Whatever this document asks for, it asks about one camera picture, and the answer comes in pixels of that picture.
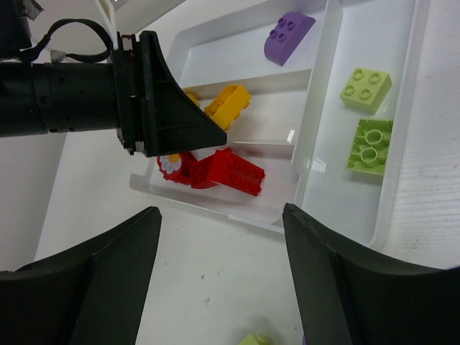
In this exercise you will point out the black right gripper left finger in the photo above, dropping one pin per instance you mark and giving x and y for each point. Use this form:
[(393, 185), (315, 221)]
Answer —
[(92, 293)]

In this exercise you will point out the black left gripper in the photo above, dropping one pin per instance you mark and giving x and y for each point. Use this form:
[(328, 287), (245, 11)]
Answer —
[(155, 115)]

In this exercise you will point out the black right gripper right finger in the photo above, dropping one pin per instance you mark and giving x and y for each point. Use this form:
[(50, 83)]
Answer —
[(348, 293)]

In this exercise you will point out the red rounded lego brick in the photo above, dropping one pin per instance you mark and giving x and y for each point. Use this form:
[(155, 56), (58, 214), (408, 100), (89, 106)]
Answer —
[(176, 167)]

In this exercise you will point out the yellow long lego brick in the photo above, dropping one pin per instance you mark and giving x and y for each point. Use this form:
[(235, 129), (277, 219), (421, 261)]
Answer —
[(228, 105)]

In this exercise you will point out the red small lego brick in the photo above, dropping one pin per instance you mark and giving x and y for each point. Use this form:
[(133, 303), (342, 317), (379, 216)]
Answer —
[(199, 174)]

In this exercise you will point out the red large lego brick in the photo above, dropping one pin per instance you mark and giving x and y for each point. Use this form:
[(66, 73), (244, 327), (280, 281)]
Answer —
[(235, 172)]

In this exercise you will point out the light green lego brick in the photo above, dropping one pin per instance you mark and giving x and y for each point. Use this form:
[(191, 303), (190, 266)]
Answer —
[(366, 89), (255, 339)]

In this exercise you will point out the purple butterfly lego brick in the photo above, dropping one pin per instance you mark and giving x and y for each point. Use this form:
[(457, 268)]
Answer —
[(285, 37)]

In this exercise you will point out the light green lego plate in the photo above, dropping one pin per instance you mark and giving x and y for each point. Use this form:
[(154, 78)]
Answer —
[(370, 146)]

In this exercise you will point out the yellow butterfly lego brick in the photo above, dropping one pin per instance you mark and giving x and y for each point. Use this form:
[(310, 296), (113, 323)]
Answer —
[(193, 97)]

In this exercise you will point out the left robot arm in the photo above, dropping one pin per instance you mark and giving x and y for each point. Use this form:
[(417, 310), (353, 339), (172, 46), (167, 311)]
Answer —
[(70, 93)]

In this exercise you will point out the white sorting tray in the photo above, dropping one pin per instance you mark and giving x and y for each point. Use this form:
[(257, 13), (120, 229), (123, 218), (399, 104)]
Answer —
[(297, 128)]

